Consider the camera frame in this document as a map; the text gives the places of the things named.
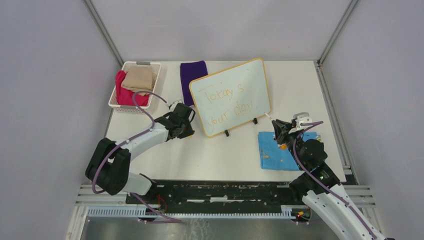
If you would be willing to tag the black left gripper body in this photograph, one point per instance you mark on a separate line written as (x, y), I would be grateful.
(186, 129)

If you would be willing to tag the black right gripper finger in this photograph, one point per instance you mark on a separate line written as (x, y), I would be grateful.
(278, 133)
(284, 125)

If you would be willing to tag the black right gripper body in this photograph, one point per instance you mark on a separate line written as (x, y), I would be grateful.
(290, 138)

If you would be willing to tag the yellow framed whiteboard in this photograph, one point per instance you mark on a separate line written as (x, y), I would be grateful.
(231, 97)

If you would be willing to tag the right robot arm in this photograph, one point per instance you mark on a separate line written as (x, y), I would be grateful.
(319, 187)

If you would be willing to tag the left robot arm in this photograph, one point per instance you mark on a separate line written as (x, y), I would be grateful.
(109, 166)

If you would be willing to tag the blue patterned cloth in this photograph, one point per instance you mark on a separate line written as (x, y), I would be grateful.
(272, 157)

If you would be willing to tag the purple folded cloth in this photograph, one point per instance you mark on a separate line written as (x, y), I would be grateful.
(189, 72)

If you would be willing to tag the pink cloth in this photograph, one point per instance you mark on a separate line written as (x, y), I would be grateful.
(124, 96)

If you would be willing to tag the beige cloth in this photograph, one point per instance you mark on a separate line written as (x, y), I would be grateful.
(139, 78)

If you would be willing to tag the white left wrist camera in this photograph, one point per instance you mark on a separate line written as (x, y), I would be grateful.
(173, 104)

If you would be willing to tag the white cable duct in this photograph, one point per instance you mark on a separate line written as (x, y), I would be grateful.
(143, 212)

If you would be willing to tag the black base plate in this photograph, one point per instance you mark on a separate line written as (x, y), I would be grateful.
(221, 197)

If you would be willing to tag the aluminium rail frame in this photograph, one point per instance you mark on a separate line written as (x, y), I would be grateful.
(294, 87)

